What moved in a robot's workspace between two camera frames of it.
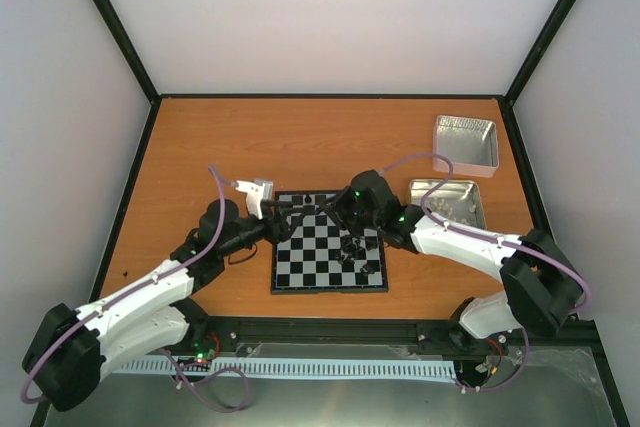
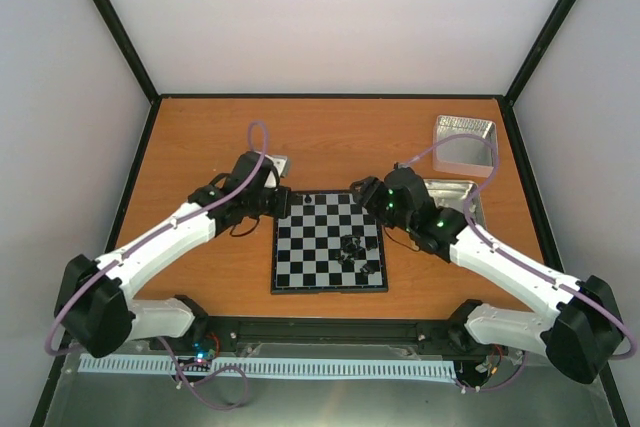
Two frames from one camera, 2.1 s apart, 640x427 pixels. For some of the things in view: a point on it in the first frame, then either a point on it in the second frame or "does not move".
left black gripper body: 272,232 → 280,209
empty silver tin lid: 469,144 does not move
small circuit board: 201,353 does not move
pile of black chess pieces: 353,248 does not move
